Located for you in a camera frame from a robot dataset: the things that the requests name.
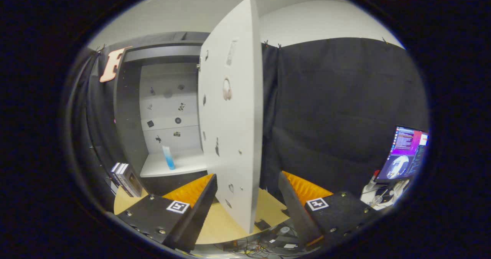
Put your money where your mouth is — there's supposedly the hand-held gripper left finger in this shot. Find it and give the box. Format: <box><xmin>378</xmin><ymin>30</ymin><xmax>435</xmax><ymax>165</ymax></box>
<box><xmin>105</xmin><ymin>173</ymin><xmax>218</xmax><ymax>253</ymax></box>

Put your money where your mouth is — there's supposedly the white and blue tube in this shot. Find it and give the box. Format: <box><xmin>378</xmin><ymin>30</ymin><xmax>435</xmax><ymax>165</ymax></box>
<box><xmin>162</xmin><ymin>146</ymin><xmax>176</xmax><ymax>170</ymax></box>

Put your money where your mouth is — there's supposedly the white cabinet door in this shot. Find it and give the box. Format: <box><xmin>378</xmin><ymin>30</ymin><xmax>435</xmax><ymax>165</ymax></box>
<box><xmin>198</xmin><ymin>0</ymin><xmax>264</xmax><ymax>234</ymax></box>

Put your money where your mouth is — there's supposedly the white cabinet shelf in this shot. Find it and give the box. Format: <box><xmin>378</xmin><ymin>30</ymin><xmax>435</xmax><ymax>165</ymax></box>
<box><xmin>140</xmin><ymin>148</ymin><xmax>208</xmax><ymax>178</ymax></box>

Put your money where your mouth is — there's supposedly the white desk clutter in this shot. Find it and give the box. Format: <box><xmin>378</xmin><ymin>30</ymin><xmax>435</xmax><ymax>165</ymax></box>
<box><xmin>361</xmin><ymin>178</ymin><xmax>411</xmax><ymax>210</ymax></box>

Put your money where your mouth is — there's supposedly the dark grey cabinet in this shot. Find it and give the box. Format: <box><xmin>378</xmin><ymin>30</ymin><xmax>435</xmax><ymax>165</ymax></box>
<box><xmin>113</xmin><ymin>40</ymin><xmax>215</xmax><ymax>198</ymax></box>

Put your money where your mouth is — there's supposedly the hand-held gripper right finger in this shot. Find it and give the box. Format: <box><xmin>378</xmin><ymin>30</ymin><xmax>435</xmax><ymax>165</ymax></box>
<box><xmin>279</xmin><ymin>171</ymin><xmax>382</xmax><ymax>251</ymax></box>

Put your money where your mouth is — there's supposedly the computer monitor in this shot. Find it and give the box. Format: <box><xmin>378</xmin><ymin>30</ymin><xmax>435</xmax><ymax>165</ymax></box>
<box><xmin>374</xmin><ymin>125</ymin><xmax>429</xmax><ymax>183</ymax></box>

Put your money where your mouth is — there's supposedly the dark electronic device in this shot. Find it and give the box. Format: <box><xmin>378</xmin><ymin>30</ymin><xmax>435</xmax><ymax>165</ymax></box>
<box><xmin>265</xmin><ymin>224</ymin><xmax>307</xmax><ymax>252</ymax></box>

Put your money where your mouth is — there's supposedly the grey cover book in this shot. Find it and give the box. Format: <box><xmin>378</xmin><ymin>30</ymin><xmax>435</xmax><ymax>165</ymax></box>
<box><xmin>121</xmin><ymin>164</ymin><xmax>143</xmax><ymax>198</ymax></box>

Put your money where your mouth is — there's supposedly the white spine book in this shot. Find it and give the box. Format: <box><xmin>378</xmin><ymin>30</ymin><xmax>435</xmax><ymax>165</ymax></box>
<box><xmin>115</xmin><ymin>163</ymin><xmax>131</xmax><ymax>194</ymax></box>

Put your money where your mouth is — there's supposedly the black backdrop cloth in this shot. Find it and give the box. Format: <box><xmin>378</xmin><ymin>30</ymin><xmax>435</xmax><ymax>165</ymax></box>
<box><xmin>63</xmin><ymin>32</ymin><xmax>429</xmax><ymax>210</ymax></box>

